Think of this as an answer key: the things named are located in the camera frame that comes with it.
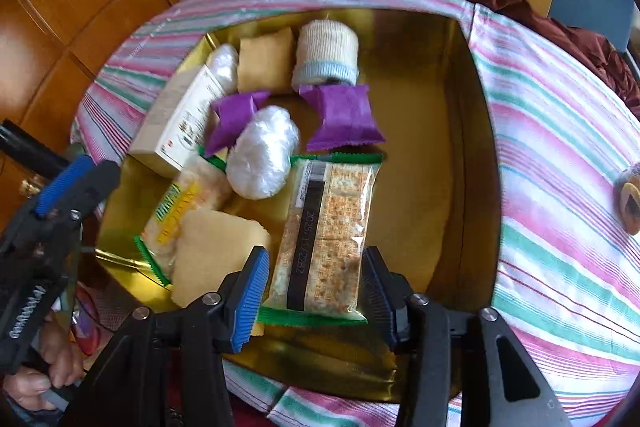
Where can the maroon blanket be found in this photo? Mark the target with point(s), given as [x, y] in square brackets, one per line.
[575, 42]

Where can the yellow sponge cake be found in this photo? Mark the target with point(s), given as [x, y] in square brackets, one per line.
[265, 59]
[215, 252]

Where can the person's left hand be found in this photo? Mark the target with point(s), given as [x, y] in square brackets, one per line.
[62, 357]

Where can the white carton box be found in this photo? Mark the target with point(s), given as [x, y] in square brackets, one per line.
[175, 117]

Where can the green cracker packet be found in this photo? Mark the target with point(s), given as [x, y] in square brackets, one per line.
[325, 232]
[175, 217]

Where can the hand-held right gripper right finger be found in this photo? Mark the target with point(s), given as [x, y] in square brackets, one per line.
[377, 297]

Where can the white blue sock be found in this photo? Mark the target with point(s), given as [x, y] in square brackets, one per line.
[325, 52]

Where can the gold tin box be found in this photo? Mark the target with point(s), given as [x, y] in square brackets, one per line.
[425, 187]

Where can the purple snack packet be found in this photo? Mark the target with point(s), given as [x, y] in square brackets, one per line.
[232, 119]
[345, 117]

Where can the white plastic-wrapped ball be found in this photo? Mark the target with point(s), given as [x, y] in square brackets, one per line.
[262, 152]
[223, 67]

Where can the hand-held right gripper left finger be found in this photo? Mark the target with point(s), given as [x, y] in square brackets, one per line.
[250, 297]

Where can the striped tablecloth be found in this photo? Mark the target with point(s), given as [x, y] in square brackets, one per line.
[550, 187]

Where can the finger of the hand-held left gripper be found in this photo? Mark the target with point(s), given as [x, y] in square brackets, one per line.
[97, 184]
[62, 187]

